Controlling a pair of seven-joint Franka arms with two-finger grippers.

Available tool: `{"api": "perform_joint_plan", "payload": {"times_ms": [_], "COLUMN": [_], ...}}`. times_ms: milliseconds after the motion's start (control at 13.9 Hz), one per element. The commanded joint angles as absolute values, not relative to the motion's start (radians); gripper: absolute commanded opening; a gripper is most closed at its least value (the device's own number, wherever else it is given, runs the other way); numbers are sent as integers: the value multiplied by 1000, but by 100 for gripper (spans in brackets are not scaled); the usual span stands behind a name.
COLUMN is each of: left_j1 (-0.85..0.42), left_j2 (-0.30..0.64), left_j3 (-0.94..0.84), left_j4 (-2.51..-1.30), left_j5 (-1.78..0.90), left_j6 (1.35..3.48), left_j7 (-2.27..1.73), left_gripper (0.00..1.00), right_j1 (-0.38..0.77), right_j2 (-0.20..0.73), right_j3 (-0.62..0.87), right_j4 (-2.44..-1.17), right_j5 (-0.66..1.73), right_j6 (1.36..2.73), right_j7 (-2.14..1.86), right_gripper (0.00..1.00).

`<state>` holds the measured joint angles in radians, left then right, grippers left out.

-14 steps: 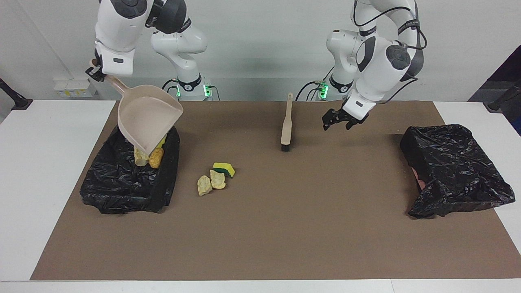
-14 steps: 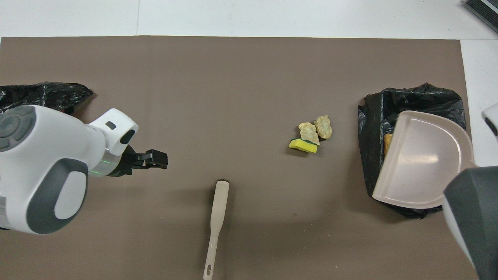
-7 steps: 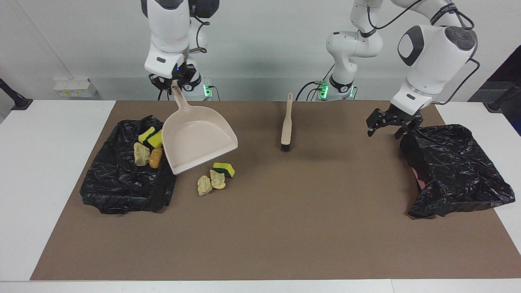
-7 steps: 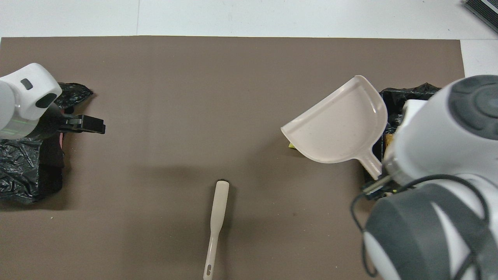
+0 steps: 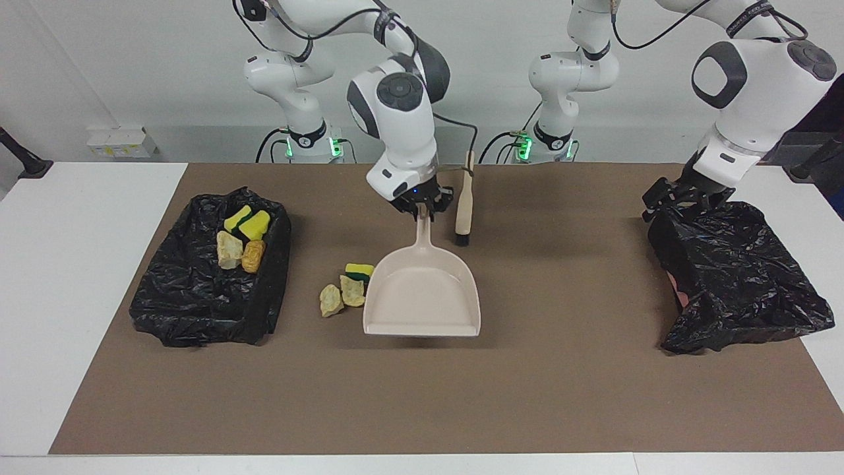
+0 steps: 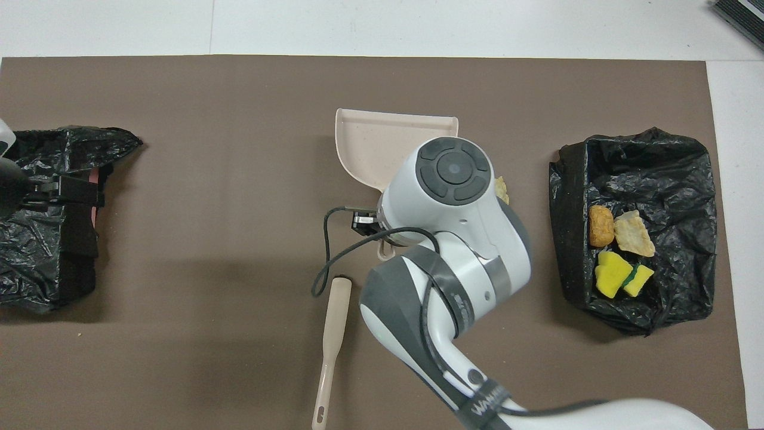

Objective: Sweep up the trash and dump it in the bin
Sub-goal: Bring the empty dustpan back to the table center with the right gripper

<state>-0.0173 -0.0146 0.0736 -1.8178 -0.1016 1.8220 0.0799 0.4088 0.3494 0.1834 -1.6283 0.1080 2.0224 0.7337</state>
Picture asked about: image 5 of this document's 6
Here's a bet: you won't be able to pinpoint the pale bread chunk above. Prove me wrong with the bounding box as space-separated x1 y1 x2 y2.
320 284 345 318
339 274 367 308

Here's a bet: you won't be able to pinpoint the plain yellow sponge wedge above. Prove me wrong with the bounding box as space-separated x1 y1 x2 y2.
238 210 271 241

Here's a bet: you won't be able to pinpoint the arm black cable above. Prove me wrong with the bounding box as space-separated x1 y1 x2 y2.
610 0 808 51
234 0 479 174

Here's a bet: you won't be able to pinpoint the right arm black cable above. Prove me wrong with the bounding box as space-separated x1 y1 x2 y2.
234 0 479 174

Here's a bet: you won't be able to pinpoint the beige plastic dustpan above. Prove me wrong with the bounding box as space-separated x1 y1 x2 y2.
363 203 481 338

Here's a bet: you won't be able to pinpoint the brown bread roll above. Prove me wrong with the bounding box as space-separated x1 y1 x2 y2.
241 239 266 274

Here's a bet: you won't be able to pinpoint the black clamp stand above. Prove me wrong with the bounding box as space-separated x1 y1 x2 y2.
0 125 53 180
785 131 844 182

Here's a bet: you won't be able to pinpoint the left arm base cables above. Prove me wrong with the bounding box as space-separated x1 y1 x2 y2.
478 99 545 164

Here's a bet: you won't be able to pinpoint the black bag lined bin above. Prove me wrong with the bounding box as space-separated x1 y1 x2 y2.
648 201 835 355
129 187 292 348

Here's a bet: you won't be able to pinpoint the white power strip box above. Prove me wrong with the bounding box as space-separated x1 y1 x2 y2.
87 129 159 159

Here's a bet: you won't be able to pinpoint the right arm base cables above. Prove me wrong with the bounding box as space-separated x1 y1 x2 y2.
256 127 357 164

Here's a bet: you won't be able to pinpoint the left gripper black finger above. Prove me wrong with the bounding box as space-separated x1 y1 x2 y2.
682 194 727 212
642 177 680 222

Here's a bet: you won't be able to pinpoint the brown table mat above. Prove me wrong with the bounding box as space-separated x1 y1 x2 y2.
49 163 844 456

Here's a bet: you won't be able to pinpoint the beige hand brush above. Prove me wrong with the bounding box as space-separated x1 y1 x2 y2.
455 150 475 248

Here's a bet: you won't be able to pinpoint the striped pale bread piece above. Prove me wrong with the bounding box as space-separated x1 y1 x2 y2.
216 231 245 270

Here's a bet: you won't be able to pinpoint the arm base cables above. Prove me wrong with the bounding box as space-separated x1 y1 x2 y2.
478 99 545 164
256 127 357 164

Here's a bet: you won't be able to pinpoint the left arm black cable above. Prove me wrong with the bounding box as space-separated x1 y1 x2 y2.
610 0 808 51

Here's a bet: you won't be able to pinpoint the small yellow green sponge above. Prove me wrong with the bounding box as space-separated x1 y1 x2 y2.
224 205 255 236

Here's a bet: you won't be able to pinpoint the dark cabinet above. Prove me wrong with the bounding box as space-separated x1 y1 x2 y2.
758 73 844 222

